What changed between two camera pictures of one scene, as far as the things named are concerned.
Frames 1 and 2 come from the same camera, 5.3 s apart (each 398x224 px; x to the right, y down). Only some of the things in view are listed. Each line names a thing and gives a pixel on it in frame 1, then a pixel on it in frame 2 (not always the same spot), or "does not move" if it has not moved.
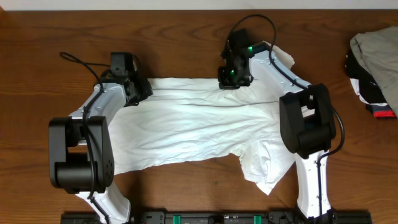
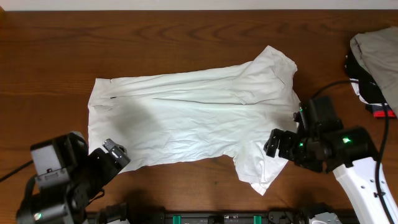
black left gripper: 140,93 to 104,156
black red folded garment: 369,92 does not move
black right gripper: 224,81 to 288,137
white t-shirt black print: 183,118 does not move
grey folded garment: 377,51 does not move
